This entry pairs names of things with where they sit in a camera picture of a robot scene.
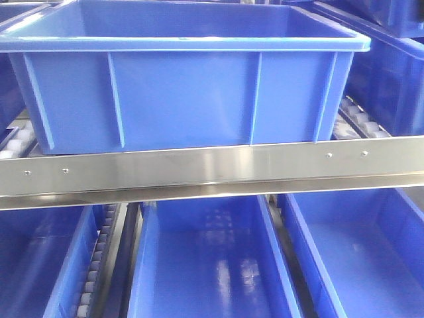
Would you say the blue bin lower middle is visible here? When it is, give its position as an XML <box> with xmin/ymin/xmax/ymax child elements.
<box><xmin>128</xmin><ymin>195</ymin><xmax>301</xmax><ymax>317</ymax></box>

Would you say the blue bin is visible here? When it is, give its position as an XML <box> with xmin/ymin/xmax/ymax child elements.
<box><xmin>1</xmin><ymin>2</ymin><xmax>50</xmax><ymax>133</ymax></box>
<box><xmin>128</xmin><ymin>195</ymin><xmax>301</xmax><ymax>317</ymax></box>
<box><xmin>1</xmin><ymin>206</ymin><xmax>97</xmax><ymax>317</ymax></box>
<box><xmin>278</xmin><ymin>188</ymin><xmax>423</xmax><ymax>317</ymax></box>
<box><xmin>312</xmin><ymin>1</ymin><xmax>423</xmax><ymax>136</ymax></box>

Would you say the large blue crate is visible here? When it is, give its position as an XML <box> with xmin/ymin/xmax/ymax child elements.
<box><xmin>1</xmin><ymin>1</ymin><xmax>370</xmax><ymax>154</ymax></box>

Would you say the far right roller track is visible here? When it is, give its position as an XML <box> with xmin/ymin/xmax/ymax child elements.
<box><xmin>331</xmin><ymin>96</ymin><xmax>391</xmax><ymax>140</ymax></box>

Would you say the roller track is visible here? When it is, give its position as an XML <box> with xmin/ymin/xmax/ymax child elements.
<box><xmin>331</xmin><ymin>96</ymin><xmax>391</xmax><ymax>140</ymax></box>
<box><xmin>1</xmin><ymin>109</ymin><xmax>37</xmax><ymax>160</ymax></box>
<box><xmin>74</xmin><ymin>203</ymin><xmax>121</xmax><ymax>317</ymax></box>

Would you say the blue bin lower right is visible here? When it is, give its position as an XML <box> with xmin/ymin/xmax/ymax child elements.
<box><xmin>278</xmin><ymin>188</ymin><xmax>423</xmax><ymax>317</ymax></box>

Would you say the steel shelf crossbar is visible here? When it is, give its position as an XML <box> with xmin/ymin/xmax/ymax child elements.
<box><xmin>1</xmin><ymin>136</ymin><xmax>423</xmax><ymax>210</ymax></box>

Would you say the lower roller track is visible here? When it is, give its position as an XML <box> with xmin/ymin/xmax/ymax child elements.
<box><xmin>74</xmin><ymin>203</ymin><xmax>121</xmax><ymax>317</ymax></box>

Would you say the blue bin upper right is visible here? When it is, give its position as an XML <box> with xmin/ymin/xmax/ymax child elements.
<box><xmin>312</xmin><ymin>1</ymin><xmax>423</xmax><ymax>136</ymax></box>

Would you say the far left roller track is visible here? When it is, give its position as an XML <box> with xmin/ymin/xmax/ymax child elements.
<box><xmin>1</xmin><ymin>109</ymin><xmax>37</xmax><ymax>160</ymax></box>

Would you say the blue bin lower left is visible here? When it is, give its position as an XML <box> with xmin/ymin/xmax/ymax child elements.
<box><xmin>1</xmin><ymin>206</ymin><xmax>97</xmax><ymax>317</ymax></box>

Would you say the blue bin upper left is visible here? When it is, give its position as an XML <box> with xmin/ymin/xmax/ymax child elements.
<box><xmin>1</xmin><ymin>2</ymin><xmax>50</xmax><ymax>133</ymax></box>

